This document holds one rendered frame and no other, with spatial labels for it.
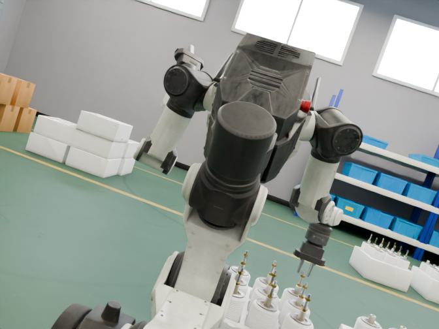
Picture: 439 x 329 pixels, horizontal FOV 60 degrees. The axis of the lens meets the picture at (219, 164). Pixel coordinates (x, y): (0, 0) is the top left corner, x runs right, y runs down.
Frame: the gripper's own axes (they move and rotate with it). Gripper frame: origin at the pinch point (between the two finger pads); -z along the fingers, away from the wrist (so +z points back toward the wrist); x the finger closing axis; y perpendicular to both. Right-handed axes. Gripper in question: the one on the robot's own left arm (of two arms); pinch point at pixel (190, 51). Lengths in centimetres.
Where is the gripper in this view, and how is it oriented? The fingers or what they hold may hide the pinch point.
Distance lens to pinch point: 156.1
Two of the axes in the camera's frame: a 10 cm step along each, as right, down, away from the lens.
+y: 5.9, -3.8, -7.1
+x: 8.1, 3.5, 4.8
